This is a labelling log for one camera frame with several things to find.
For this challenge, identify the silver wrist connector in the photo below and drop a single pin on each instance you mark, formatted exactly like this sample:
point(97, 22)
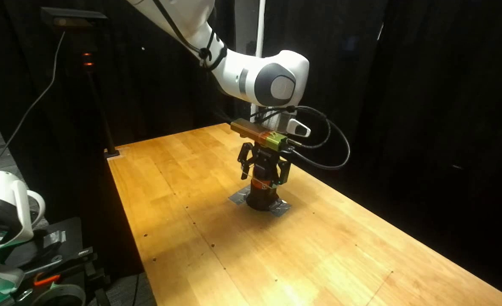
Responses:
point(298, 130)

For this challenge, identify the black tripod pole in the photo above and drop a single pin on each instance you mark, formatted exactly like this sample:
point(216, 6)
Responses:
point(99, 113)

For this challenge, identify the white rounded device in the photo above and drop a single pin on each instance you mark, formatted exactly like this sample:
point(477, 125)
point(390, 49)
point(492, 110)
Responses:
point(4, 190)

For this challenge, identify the black camera on tripod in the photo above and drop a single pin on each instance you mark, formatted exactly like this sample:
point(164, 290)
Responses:
point(72, 18)

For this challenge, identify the white vertical pole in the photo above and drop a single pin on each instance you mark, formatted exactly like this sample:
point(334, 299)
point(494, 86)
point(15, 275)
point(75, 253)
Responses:
point(259, 23)

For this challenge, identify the grey tape piece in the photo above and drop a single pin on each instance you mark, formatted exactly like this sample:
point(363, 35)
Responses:
point(55, 239)

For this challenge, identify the yellowish tape roll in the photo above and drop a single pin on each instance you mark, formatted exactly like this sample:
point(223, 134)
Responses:
point(44, 294)

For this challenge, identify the small grey cloth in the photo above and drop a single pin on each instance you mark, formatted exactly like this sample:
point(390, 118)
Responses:
point(238, 198)

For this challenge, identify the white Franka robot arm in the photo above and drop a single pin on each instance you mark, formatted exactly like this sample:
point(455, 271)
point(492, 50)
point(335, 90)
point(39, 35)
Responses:
point(244, 74)

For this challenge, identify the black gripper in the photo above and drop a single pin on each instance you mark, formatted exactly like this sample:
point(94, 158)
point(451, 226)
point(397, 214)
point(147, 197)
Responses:
point(267, 158)

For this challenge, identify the black side platform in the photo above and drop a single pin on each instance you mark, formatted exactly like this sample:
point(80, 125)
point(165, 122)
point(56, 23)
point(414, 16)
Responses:
point(73, 249)

